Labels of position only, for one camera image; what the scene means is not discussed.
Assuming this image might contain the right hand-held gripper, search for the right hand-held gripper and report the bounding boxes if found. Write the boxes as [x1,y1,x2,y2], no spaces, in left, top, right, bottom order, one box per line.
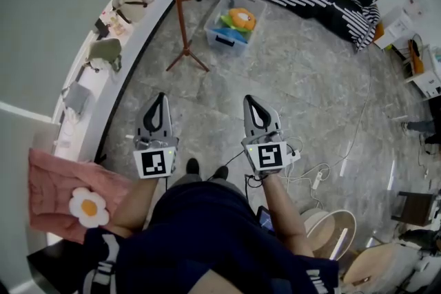
[240,95,300,179]

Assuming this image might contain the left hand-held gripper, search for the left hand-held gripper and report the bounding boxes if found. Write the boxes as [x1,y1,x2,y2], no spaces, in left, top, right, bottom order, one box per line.
[133,92,180,180]

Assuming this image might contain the brown wooden coat rack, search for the brown wooden coat rack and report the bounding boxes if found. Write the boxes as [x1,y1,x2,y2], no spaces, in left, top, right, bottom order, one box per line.
[156,0,210,73]

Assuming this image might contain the person's right forearm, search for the person's right forearm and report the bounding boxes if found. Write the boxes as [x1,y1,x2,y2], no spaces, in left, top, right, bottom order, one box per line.
[263,174,314,258]

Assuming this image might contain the person's left forearm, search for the person's left forearm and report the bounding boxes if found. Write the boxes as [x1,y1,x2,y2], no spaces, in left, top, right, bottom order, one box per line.
[112,177,161,238]

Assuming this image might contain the person's black left shoe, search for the person's black left shoe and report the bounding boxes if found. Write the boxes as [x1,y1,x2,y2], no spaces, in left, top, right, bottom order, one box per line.
[185,158,201,175]

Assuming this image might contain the person's gray trousers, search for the person's gray trousers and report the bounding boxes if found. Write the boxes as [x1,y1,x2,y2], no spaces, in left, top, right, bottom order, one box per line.
[170,172,247,199]

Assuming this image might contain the small gray bag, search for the small gray bag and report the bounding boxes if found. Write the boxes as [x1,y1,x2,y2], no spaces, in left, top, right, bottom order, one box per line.
[61,81,91,114]

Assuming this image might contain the clear plastic storage bin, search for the clear plastic storage bin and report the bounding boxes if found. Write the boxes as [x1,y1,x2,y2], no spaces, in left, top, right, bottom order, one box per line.
[203,0,268,58]

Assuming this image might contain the white curved counter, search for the white curved counter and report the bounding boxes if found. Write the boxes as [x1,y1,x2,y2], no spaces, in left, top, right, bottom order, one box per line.
[51,0,201,162]

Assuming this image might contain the olive green bag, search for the olive green bag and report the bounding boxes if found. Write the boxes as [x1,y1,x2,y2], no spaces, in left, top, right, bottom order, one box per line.
[84,37,123,73]

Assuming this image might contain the small black screen device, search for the small black screen device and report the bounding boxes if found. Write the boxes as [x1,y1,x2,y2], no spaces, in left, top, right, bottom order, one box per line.
[256,205,276,235]

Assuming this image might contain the blue plush toy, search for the blue plush toy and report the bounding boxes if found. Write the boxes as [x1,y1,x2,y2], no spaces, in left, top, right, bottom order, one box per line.
[210,27,249,45]

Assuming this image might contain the white egg flower plush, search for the white egg flower plush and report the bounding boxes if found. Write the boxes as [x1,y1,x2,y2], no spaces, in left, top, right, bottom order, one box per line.
[68,187,110,228]

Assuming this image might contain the orange flower plush toy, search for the orange flower plush toy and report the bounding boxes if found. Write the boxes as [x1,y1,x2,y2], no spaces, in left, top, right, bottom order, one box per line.
[228,8,258,30]

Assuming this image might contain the green plush toy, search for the green plush toy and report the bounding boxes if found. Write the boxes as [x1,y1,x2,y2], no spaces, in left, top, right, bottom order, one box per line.
[218,13,252,35]

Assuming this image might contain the small black stand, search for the small black stand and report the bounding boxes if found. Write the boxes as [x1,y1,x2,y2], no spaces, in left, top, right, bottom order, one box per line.
[94,17,111,41]

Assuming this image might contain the pink cloth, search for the pink cloth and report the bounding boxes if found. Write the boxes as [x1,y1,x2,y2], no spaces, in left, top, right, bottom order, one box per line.
[28,147,134,245]

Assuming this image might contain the person's dark navy shirt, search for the person's dark navy shirt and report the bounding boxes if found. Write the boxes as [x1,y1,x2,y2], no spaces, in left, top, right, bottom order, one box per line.
[82,180,340,294]

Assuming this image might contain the beige handbag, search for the beige handbag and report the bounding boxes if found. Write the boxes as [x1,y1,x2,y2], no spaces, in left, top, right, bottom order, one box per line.
[112,0,156,25]

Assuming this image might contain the round beige wooden stool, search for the round beige wooden stool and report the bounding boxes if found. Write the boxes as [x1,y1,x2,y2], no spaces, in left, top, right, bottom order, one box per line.
[301,208,358,261]

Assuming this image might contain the white cardboard box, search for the white cardboard box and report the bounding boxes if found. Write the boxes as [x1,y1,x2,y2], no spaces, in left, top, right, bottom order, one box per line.
[373,6,414,51]

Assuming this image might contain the white shelf unit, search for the white shelf unit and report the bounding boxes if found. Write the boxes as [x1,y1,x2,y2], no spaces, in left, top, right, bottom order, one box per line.
[402,34,441,101]

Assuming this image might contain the dark wooden stool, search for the dark wooden stool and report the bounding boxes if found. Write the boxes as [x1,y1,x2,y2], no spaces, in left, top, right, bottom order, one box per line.
[391,191,438,227]

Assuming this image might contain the black cable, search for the black cable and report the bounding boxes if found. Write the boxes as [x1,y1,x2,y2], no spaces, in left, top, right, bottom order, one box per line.
[205,149,266,189]

